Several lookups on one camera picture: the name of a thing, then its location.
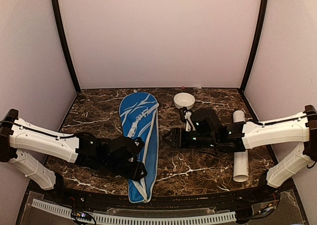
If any white ceramic bowl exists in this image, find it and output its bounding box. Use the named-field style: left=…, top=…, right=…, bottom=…
left=173, top=92, right=195, bottom=110

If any small circuit board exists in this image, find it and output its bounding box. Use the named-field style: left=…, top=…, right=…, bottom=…
left=70, top=210, right=93, bottom=222

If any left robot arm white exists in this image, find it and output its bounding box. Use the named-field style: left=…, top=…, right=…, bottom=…
left=0, top=109, right=147, bottom=203

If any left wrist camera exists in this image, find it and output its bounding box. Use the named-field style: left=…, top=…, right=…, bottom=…
left=132, top=137, right=145, bottom=155

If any black vertical frame post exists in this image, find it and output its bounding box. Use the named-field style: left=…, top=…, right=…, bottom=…
left=239, top=0, right=270, bottom=93
left=49, top=0, right=81, bottom=93

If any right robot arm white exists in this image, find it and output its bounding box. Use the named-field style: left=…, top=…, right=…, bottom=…
left=162, top=105, right=317, bottom=202

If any black vertical frame post left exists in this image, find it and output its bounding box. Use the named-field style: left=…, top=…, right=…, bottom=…
left=49, top=0, right=81, bottom=93

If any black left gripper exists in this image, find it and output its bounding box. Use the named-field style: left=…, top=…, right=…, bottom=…
left=102, top=160, right=147, bottom=181

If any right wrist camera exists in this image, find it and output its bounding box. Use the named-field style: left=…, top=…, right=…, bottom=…
left=179, top=107, right=195, bottom=131

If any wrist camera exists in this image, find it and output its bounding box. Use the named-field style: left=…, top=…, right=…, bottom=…
left=179, top=107, right=195, bottom=131
left=132, top=137, right=145, bottom=155

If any black vertical frame post right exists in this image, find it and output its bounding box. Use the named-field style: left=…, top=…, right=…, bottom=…
left=239, top=0, right=270, bottom=93

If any white cable duct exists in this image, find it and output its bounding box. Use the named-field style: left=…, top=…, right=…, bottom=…
left=31, top=199, right=237, bottom=225

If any blue racket bag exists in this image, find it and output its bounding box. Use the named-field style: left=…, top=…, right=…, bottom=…
left=119, top=92, right=159, bottom=204

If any white shuttlecock tube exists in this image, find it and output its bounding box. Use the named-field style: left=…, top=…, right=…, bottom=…
left=233, top=111, right=249, bottom=183

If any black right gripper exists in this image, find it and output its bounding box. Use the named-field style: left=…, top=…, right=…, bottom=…
left=162, top=127, right=217, bottom=148

